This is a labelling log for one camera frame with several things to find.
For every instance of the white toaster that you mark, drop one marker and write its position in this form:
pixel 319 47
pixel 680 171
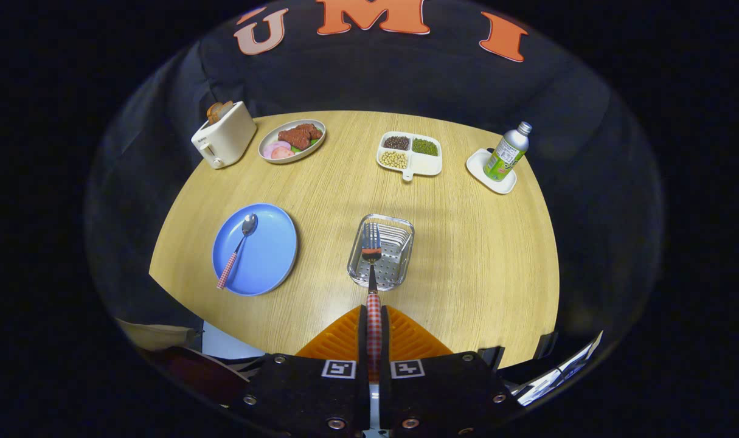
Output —
pixel 229 137

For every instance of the white square coaster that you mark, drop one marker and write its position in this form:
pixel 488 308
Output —
pixel 478 165

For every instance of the grey oval plate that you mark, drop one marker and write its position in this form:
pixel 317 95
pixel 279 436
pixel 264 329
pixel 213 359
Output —
pixel 311 146

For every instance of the dark red cloth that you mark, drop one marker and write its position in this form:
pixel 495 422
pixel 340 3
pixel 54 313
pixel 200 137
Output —
pixel 199 374

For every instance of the brown toast slice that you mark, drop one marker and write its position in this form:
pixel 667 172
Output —
pixel 226 108
pixel 213 111

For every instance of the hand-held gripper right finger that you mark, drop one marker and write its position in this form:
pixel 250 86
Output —
pixel 442 389

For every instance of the brown meat pieces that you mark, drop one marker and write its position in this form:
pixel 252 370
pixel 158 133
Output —
pixel 299 135

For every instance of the black backdrop cloth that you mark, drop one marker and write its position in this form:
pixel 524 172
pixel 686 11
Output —
pixel 369 79

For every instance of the green lettuce leaf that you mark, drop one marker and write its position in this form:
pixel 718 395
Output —
pixel 313 143

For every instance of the blue round plate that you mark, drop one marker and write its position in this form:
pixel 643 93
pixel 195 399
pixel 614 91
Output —
pixel 269 255

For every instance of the pink ham slice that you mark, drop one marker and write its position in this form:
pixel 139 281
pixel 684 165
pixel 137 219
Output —
pixel 284 154
pixel 272 148

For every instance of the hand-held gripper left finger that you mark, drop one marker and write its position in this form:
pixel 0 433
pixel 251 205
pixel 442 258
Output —
pixel 308 389

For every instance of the black table bracket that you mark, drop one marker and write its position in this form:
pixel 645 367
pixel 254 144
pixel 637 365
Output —
pixel 547 345

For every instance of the tan cloth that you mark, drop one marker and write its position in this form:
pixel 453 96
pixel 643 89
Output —
pixel 156 334

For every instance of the pile of yellow beans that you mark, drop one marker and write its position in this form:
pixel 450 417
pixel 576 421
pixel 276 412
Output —
pixel 393 160

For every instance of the white divided dish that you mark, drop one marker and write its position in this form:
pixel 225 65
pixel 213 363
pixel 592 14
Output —
pixel 427 165

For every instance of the pile of green beans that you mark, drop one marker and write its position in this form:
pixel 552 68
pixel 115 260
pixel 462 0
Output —
pixel 425 146

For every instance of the pile of dark beans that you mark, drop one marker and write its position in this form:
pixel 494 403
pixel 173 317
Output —
pixel 396 143

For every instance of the silver bottle with green label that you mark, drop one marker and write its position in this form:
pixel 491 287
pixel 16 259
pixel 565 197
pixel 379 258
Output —
pixel 506 155

